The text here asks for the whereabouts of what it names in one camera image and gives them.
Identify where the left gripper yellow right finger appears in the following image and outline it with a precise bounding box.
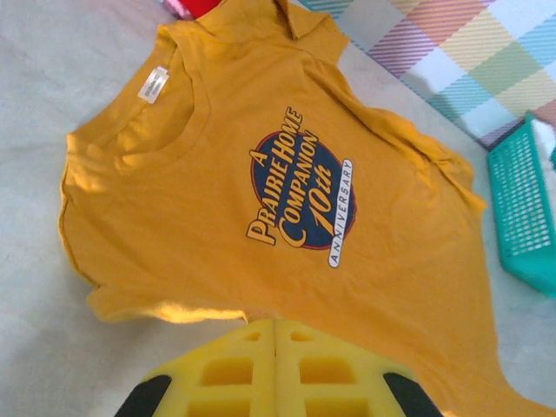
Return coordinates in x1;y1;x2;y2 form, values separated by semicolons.
274;319;444;417

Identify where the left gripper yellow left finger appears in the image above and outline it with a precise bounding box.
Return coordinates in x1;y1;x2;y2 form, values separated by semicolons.
115;319;275;417

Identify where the yellow printed t-shirt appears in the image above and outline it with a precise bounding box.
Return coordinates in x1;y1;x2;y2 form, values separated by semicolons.
58;0;556;417

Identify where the teal plastic basket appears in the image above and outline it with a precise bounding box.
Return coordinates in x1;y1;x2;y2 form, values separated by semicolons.
486;111;556;300

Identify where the white crumpled t-shirt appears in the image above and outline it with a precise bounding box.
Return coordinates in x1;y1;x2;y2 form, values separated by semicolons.
530;119;556;175

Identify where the red folded t-shirt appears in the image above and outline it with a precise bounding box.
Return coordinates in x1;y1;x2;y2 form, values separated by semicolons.
180;0;222;21

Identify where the pink folded t-shirt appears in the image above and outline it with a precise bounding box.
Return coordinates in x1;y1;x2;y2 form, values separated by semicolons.
162;0;192;19

